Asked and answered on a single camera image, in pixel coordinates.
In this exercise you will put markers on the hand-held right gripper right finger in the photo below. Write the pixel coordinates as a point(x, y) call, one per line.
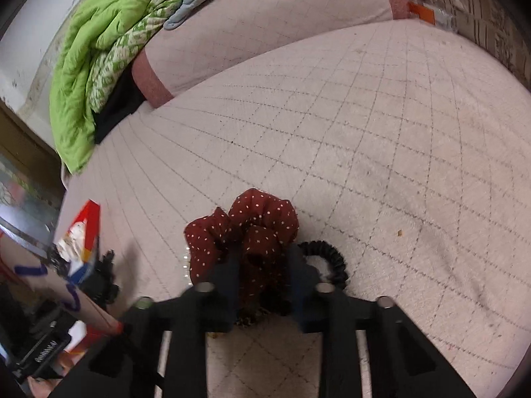
point(300, 284)

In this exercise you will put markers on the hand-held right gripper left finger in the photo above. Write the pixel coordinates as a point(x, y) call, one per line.
point(229, 275)

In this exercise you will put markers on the black scrunchie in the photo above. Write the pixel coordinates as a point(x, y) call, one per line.
point(333, 253)

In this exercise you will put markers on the red polka dot scrunchie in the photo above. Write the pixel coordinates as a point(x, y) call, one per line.
point(257, 215)

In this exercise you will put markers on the black hair claw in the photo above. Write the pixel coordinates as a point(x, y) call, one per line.
point(103, 275)

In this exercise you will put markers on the red box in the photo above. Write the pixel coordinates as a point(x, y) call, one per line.
point(90, 215)

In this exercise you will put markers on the dark speckled scrunchie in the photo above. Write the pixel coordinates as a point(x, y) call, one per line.
point(249, 320)

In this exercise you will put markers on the beige rod with blue marks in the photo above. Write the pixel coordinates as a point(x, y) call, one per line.
point(54, 286)

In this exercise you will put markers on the white scrunchie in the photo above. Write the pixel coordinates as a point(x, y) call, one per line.
point(72, 238)

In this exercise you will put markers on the black cloth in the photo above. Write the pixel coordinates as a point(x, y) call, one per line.
point(120, 107)

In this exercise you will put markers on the wooden door with glass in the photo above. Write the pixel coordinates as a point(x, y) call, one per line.
point(25, 141)

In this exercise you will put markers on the green white patterned quilt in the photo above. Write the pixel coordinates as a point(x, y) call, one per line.
point(137, 37)

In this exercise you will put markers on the pink bolster pillow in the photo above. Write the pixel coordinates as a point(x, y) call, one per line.
point(269, 20)

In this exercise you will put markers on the bright green comforter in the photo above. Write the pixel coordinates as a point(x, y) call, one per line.
point(83, 49)

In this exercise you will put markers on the clear plastic piece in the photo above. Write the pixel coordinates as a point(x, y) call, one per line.
point(444, 18)

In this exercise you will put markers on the striped mattress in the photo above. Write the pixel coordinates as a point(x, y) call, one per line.
point(489, 20)

